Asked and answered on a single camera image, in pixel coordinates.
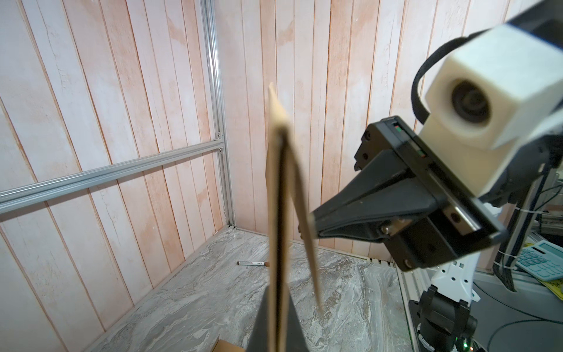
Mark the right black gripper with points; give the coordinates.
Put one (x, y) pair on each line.
(406, 197)

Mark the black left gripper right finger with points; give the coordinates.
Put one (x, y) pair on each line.
(296, 341)

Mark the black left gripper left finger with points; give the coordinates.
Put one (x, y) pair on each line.
(258, 340)

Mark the brown file bag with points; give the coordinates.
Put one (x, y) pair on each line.
(285, 192)
(224, 346)

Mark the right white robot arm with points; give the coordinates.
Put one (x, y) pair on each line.
(442, 317)

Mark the grey desk calculator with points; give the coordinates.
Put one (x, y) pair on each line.
(543, 261)

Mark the horizontal aluminium wall rail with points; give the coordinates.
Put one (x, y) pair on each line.
(29, 195)

